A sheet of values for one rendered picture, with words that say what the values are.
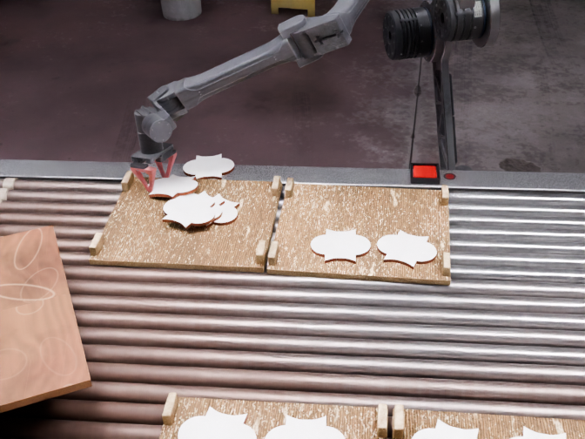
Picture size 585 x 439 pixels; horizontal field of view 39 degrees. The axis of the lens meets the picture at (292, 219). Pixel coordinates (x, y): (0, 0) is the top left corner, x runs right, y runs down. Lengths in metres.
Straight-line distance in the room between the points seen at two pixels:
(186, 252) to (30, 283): 0.38
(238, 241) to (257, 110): 2.52
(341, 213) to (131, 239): 0.51
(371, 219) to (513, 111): 2.53
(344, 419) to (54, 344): 0.56
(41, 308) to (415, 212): 0.91
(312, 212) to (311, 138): 2.14
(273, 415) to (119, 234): 0.68
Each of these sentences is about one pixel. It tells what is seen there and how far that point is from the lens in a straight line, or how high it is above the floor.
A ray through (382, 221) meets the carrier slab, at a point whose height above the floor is 0.94.
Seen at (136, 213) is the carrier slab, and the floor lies 0.94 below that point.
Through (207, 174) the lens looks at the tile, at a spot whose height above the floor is 0.92.
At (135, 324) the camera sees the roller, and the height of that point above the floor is 0.91.
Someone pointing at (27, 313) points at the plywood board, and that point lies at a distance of 1.70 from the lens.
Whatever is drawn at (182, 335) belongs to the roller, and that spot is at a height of 0.92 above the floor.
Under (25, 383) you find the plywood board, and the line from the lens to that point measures 1.56.
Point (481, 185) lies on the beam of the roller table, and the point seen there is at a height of 0.92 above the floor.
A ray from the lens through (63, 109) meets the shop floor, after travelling 4.66.
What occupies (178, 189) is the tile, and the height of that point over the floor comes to 0.96.
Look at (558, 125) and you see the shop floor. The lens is 4.37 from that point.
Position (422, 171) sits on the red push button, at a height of 0.93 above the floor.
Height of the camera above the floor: 2.13
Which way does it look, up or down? 36 degrees down
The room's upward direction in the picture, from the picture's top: 2 degrees counter-clockwise
